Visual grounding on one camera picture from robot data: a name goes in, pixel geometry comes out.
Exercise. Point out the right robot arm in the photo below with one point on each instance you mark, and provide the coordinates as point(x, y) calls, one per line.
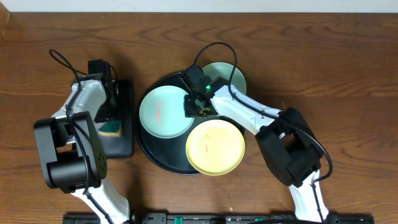
point(291, 151)

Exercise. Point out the round black tray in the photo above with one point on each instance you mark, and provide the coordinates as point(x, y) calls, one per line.
point(170, 153)

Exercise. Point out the mint plate top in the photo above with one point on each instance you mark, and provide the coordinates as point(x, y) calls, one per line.
point(223, 69)

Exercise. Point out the yellow plate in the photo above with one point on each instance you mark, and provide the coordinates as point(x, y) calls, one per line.
point(215, 147)

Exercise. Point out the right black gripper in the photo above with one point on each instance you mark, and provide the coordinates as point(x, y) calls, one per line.
point(188, 110)

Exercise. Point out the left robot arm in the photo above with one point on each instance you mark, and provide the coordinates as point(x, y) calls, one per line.
point(74, 144)

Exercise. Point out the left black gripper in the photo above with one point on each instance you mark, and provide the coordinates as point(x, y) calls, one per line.
point(99, 119)

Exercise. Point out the green yellow sponge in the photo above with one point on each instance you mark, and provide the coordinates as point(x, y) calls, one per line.
point(112, 128)

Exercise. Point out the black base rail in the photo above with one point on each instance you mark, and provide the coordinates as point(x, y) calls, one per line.
point(163, 218)

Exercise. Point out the rectangular black tray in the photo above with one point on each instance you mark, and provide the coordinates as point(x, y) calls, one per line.
point(121, 147)

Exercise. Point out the mint plate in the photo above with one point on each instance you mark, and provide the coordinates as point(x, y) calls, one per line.
point(223, 69)
point(162, 113)

